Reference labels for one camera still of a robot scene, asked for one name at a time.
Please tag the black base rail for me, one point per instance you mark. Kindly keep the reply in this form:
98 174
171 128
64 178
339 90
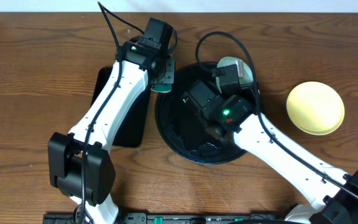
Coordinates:
143 218

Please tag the yellow plate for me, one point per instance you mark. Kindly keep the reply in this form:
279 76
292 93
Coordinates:
315 108

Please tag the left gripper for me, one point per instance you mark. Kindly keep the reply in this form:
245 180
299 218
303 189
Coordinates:
169 74

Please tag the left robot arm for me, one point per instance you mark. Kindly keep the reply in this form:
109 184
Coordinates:
79 162

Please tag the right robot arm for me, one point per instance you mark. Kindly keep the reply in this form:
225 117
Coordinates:
331 192

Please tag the black rectangular tray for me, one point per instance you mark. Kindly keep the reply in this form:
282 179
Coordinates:
130 132

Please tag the green scouring sponge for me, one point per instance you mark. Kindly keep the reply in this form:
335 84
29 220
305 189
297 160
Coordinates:
161 88

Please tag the black round tray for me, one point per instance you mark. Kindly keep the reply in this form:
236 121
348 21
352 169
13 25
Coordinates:
204 143

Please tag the light blue plate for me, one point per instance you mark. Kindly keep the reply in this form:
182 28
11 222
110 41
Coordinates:
247 80

